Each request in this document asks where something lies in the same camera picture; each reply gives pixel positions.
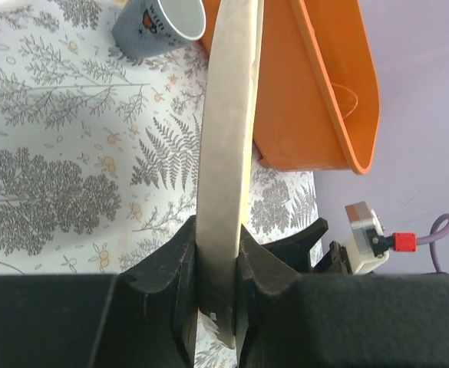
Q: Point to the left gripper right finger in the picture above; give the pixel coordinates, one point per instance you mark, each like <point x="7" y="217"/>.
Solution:
<point x="285" y="318"/>

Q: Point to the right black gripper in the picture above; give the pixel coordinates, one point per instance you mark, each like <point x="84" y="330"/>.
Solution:
<point x="295" y="251"/>

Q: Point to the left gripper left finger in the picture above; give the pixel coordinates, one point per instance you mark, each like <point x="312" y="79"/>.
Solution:
<point x="143" y="317"/>

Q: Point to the cream plate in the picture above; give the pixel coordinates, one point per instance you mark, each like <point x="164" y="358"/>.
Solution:
<point x="225" y="160"/>

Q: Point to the orange plastic bin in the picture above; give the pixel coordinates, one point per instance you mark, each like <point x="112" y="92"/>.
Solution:
<point x="317" y="105"/>

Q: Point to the floral table mat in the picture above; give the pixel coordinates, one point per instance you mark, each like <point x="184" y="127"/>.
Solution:
<point x="98" y="153"/>

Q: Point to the grey ceramic mug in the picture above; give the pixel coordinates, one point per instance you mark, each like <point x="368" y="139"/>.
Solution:
<point x="148" y="28"/>

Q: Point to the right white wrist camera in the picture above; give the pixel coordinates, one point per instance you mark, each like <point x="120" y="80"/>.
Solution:
<point x="366" y="234"/>

